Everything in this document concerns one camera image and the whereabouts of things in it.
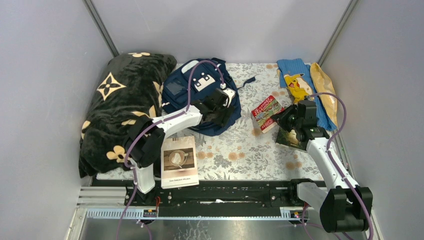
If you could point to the navy blue student backpack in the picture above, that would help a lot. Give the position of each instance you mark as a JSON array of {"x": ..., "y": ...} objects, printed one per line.
[{"x": 205, "y": 79}]

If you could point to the black floral plush blanket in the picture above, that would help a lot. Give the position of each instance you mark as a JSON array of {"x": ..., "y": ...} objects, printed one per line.
[{"x": 130, "y": 87}]

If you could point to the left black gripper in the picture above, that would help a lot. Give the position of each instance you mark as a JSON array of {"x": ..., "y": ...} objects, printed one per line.
[{"x": 218, "y": 108}]

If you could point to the white coffee cover book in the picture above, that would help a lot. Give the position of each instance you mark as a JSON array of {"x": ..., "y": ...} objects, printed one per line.
[{"x": 179, "y": 166}]

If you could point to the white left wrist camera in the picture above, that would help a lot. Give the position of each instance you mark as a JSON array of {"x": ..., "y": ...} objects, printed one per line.
[{"x": 225, "y": 96}]

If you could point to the dark green gold book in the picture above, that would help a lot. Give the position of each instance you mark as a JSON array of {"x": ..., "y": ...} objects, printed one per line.
[{"x": 288, "y": 139}]

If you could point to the floral white table mat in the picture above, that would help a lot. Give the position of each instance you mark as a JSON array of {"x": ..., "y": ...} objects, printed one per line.
[{"x": 244, "y": 152}]

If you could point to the red Treehouse storybook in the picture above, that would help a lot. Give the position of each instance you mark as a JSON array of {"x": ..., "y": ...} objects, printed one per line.
[{"x": 264, "y": 112}]

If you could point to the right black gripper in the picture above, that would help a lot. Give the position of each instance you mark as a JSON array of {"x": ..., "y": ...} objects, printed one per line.
[{"x": 280, "y": 117}]

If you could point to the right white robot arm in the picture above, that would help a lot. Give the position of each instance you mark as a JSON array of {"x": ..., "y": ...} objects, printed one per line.
[{"x": 344, "y": 206}]

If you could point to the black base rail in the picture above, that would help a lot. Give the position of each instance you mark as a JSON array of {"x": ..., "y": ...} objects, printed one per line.
[{"x": 209, "y": 200}]

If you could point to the blue Pikachu cloth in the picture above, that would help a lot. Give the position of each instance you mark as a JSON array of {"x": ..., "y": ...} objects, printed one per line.
[{"x": 303, "y": 80}]

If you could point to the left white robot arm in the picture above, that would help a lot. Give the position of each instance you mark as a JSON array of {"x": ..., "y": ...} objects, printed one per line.
[{"x": 145, "y": 138}]

